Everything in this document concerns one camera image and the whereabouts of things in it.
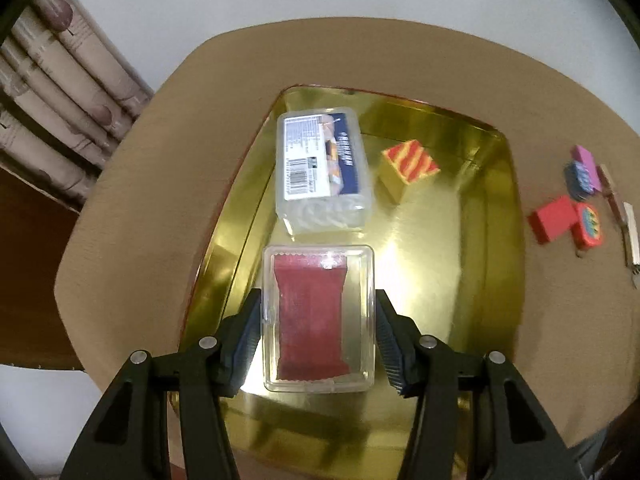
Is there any white metal clip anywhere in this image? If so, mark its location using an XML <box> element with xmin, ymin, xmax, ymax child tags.
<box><xmin>621</xmin><ymin>202</ymin><xmax>640</xmax><ymax>268</ymax></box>

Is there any red block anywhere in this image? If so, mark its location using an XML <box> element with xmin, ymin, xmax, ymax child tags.
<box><xmin>528</xmin><ymin>195</ymin><xmax>579</xmax><ymax>246</ymax></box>

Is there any pink block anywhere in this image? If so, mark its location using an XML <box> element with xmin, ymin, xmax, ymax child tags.
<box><xmin>572</xmin><ymin>145</ymin><xmax>599</xmax><ymax>193</ymax></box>

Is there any brown wooden door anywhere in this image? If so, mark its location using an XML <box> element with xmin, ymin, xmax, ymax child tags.
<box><xmin>0</xmin><ymin>164</ymin><xmax>87</xmax><ymax>372</ymax></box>

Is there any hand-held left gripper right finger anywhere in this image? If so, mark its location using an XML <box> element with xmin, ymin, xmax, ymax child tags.
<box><xmin>374</xmin><ymin>287</ymin><xmax>586</xmax><ymax>480</ymax></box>

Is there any clear plastic box blue label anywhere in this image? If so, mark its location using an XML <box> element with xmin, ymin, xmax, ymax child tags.
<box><xmin>275</xmin><ymin>106</ymin><xmax>373</xmax><ymax>235</ymax></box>

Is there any blue patterned block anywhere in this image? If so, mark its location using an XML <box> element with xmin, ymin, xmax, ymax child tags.
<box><xmin>563</xmin><ymin>161</ymin><xmax>593</xmax><ymax>200</ymax></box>

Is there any clear plastic box red packet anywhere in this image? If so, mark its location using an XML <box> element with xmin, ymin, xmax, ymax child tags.
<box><xmin>261</xmin><ymin>244</ymin><xmax>377</xmax><ymax>393</ymax></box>

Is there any red eraser colourful print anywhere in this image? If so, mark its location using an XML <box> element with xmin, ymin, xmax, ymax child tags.
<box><xmin>572</xmin><ymin>202</ymin><xmax>605</xmax><ymax>252</ymax></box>

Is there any red tin box gold inside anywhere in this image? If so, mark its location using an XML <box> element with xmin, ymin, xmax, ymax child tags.
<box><xmin>170</xmin><ymin>85</ymin><xmax>526</xmax><ymax>467</ymax></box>

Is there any tan tablecloth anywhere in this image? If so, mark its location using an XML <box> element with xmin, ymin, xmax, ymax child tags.
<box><xmin>54</xmin><ymin>19</ymin><xmax>640</xmax><ymax>480</ymax></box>

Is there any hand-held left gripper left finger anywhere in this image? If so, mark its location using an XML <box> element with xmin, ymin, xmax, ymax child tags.
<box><xmin>60</xmin><ymin>287</ymin><xmax>263</xmax><ymax>480</ymax></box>

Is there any beige printed curtain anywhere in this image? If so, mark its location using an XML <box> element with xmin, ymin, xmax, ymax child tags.
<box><xmin>0</xmin><ymin>0</ymin><xmax>156</xmax><ymax>207</ymax></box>

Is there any yellow red striped cube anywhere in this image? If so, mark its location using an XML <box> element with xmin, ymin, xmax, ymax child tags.
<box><xmin>377</xmin><ymin>138</ymin><xmax>442</xmax><ymax>205</ymax></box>

